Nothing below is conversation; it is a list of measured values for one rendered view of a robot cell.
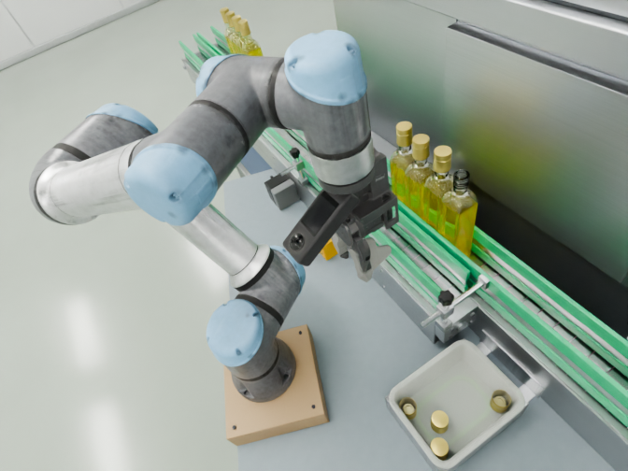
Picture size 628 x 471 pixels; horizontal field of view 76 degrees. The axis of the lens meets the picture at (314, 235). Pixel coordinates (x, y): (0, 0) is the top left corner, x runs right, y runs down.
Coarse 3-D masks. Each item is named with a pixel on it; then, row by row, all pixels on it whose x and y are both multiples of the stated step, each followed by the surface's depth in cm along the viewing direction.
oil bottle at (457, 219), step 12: (468, 192) 81; (444, 204) 83; (456, 204) 80; (468, 204) 80; (444, 216) 86; (456, 216) 82; (468, 216) 83; (444, 228) 88; (456, 228) 84; (468, 228) 86; (456, 240) 87; (468, 240) 90; (468, 252) 94
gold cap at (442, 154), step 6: (438, 150) 80; (444, 150) 79; (450, 150) 79; (438, 156) 79; (444, 156) 79; (450, 156) 79; (438, 162) 80; (444, 162) 80; (450, 162) 81; (438, 168) 81; (444, 168) 81
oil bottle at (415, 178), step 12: (408, 168) 89; (420, 168) 87; (432, 168) 88; (408, 180) 91; (420, 180) 88; (408, 192) 94; (420, 192) 90; (408, 204) 97; (420, 204) 93; (420, 216) 96
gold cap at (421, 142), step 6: (414, 138) 83; (420, 138) 83; (426, 138) 83; (414, 144) 83; (420, 144) 82; (426, 144) 82; (414, 150) 84; (420, 150) 83; (426, 150) 84; (414, 156) 86; (420, 156) 85; (426, 156) 85
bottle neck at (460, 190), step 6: (456, 174) 78; (462, 174) 79; (468, 174) 77; (456, 180) 78; (462, 180) 77; (468, 180) 78; (456, 186) 78; (462, 186) 78; (456, 192) 80; (462, 192) 79
